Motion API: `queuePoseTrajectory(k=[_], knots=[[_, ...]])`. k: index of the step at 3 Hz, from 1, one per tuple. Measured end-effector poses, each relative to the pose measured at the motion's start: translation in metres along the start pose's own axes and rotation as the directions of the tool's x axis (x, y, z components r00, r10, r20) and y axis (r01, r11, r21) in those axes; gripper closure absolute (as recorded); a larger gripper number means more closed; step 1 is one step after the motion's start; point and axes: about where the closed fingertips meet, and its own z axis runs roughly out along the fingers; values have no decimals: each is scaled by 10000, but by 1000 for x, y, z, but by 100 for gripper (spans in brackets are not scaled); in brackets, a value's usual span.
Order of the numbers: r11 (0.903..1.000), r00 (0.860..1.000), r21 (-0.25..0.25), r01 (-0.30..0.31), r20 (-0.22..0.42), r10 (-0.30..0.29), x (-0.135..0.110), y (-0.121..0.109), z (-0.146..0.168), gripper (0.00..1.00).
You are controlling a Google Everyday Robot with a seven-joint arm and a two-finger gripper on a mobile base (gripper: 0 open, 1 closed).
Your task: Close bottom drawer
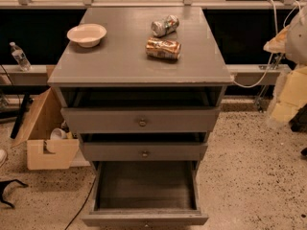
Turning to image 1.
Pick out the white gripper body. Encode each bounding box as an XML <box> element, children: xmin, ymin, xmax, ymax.
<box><xmin>263</xmin><ymin>26</ymin><xmax>289</xmax><ymax>54</ymax></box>

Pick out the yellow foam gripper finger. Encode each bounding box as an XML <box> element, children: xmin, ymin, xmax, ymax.
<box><xmin>266</xmin><ymin>66</ymin><xmax>307</xmax><ymax>126</ymax></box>

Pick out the grey bottom drawer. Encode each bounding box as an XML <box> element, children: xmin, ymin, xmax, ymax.
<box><xmin>83</xmin><ymin>161</ymin><xmax>208</xmax><ymax>228</ymax></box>

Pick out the grey drawer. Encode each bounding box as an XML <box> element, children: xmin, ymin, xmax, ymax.
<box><xmin>80</xmin><ymin>132</ymin><xmax>208</xmax><ymax>161</ymax></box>
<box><xmin>61</xmin><ymin>107</ymin><xmax>220</xmax><ymax>133</ymax></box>
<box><xmin>83</xmin><ymin>161</ymin><xmax>208</xmax><ymax>228</ymax></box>

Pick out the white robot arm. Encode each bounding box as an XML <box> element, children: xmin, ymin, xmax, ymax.
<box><xmin>263</xmin><ymin>6</ymin><xmax>307</xmax><ymax>124</ymax></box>

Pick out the grey drawer cabinet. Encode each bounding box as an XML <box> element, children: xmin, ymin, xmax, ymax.
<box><xmin>47</xmin><ymin>6</ymin><xmax>234</xmax><ymax>165</ymax></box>

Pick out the grey middle drawer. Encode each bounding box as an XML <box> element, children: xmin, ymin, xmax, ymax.
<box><xmin>80</xmin><ymin>132</ymin><xmax>208</xmax><ymax>161</ymax></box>

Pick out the grey top drawer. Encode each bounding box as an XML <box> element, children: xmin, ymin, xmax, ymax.
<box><xmin>61</xmin><ymin>107</ymin><xmax>220</xmax><ymax>133</ymax></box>

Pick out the metal stand pole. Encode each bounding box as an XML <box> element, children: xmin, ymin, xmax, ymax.
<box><xmin>254</xmin><ymin>53</ymin><xmax>284</xmax><ymax>113</ymax></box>

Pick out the crushed silver green can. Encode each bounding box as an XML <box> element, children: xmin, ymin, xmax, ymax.
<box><xmin>151</xmin><ymin>14</ymin><xmax>179</xmax><ymax>37</ymax></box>

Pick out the crushed orange soda can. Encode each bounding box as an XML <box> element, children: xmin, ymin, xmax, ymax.
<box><xmin>145</xmin><ymin>37</ymin><xmax>181</xmax><ymax>60</ymax></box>

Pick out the white bowl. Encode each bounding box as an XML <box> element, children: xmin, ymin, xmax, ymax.
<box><xmin>67</xmin><ymin>24</ymin><xmax>106</xmax><ymax>48</ymax></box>

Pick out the white cup in box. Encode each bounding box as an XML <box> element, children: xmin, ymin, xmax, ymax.
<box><xmin>50</xmin><ymin>128</ymin><xmax>67</xmax><ymax>140</ymax></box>

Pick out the open cardboard box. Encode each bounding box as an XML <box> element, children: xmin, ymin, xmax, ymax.
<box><xmin>12</xmin><ymin>88</ymin><xmax>87</xmax><ymax>170</ymax></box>

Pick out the clear plastic water bottle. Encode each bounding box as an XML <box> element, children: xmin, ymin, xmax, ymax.
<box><xmin>10</xmin><ymin>42</ymin><xmax>31</xmax><ymax>72</ymax></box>

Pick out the black object on floor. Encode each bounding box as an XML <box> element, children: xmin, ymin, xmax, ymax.
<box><xmin>0</xmin><ymin>179</ymin><xmax>28</xmax><ymax>209</ymax></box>

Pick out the white cable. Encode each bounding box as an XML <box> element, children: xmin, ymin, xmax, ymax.
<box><xmin>232</xmin><ymin>0</ymin><xmax>303</xmax><ymax>89</ymax></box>

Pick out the black floor cable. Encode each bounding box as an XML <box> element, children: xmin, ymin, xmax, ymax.
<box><xmin>63</xmin><ymin>175</ymin><xmax>98</xmax><ymax>230</ymax></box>

